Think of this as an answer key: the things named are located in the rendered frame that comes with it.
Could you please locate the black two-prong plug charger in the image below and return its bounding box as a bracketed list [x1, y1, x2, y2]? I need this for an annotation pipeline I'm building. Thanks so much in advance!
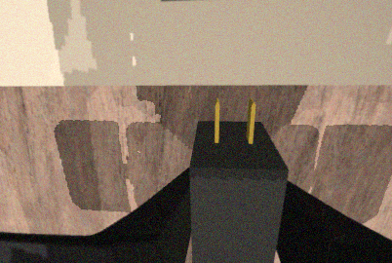
[189, 98, 290, 263]

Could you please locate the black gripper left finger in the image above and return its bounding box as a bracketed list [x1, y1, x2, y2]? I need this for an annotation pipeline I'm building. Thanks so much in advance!
[0, 168, 191, 263]

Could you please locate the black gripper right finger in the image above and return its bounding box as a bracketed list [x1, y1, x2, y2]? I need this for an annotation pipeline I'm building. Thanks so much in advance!
[276, 180, 392, 263]

